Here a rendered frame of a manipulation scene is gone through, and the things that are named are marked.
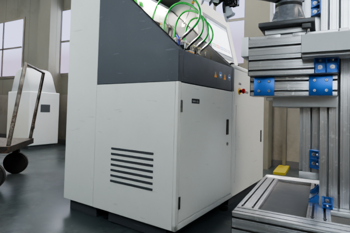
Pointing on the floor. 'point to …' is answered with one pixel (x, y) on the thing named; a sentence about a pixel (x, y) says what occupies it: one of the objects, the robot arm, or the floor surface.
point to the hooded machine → (47, 120)
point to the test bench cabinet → (141, 156)
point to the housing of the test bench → (83, 93)
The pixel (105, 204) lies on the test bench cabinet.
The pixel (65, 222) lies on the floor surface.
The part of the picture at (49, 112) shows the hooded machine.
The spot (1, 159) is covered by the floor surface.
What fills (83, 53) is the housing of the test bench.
